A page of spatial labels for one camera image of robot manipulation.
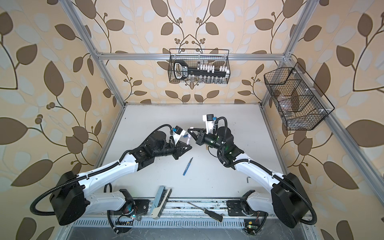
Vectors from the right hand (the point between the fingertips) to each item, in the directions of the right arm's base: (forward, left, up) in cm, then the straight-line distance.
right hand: (188, 132), depth 72 cm
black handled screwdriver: (-31, -10, -26) cm, 41 cm away
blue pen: (-6, +2, -27) cm, 28 cm away
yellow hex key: (-15, -32, -27) cm, 45 cm away
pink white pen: (-1, 0, -2) cm, 2 cm away
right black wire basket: (+9, -56, +7) cm, 57 cm away
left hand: (-4, -1, -6) cm, 8 cm away
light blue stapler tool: (-25, +15, -24) cm, 38 cm away
